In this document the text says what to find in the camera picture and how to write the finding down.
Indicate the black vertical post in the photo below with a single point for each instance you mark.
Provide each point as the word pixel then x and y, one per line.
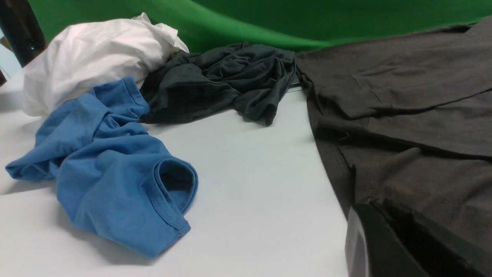
pixel 22 30

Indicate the dark teal crumpled shirt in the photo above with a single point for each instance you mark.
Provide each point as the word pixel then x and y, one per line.
pixel 252 79

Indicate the dark gray long-sleeve shirt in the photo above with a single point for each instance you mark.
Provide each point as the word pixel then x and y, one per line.
pixel 408 119

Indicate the white crumpled shirt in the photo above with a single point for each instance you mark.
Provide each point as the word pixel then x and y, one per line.
pixel 86 55

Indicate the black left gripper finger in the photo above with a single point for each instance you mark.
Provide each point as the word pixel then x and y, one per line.
pixel 392 240

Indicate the green backdrop cloth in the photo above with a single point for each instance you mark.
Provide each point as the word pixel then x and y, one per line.
pixel 288 24

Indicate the blue t-shirt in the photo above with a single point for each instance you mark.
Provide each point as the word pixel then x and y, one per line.
pixel 113 178

